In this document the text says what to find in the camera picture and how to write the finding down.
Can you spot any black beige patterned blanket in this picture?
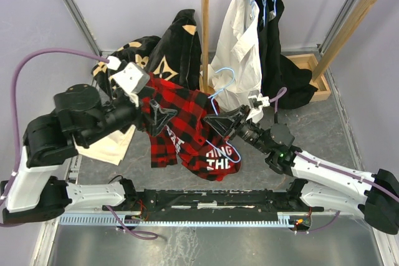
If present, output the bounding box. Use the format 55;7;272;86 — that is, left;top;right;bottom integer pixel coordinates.
92;9;201;97

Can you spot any white slotted cable duct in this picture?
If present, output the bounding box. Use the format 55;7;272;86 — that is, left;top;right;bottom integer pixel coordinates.
59;211;310;228

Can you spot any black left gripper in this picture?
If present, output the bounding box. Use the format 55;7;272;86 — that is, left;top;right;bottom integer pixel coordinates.
84;86;180;146

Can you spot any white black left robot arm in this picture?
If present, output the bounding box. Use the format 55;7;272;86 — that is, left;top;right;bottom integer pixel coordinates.
1;84;177;226

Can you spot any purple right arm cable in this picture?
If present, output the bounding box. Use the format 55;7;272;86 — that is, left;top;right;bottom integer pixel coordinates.
269;87;287;123

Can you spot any red black plaid shirt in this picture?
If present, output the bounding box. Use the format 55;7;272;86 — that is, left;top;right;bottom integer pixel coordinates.
143;73;241;181

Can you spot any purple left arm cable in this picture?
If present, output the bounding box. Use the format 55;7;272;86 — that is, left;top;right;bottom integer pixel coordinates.
0;48;112;228

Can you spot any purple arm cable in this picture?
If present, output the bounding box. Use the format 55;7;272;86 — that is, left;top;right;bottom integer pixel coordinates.
269;87;287;123
0;48;112;228

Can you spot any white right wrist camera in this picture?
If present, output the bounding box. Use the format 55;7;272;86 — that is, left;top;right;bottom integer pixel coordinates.
248;90;270;110

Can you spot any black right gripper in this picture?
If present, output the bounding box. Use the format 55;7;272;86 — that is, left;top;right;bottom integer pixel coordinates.
203;105;272;155

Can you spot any light blue hanger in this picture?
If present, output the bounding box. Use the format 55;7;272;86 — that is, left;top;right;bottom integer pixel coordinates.
205;67;243;164

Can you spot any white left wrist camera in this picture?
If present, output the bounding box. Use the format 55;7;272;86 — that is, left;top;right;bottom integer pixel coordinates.
109;62;150;108

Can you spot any folded white cloth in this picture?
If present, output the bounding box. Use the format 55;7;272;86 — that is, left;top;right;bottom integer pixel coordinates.
75;125;136;166

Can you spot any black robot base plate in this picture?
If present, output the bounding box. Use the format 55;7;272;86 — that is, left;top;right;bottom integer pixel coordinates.
123;188;324;222

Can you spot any white hanging shirt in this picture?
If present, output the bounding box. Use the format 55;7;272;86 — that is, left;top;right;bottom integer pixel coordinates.
208;0;262;112

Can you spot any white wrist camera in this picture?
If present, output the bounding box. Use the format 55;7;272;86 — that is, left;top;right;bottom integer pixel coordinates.
109;62;150;108
248;90;270;110

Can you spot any black hanging garment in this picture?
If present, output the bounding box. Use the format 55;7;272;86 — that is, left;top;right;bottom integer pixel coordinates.
256;0;317;110

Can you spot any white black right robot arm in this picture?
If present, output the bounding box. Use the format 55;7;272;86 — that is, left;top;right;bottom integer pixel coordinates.
204;105;398;235

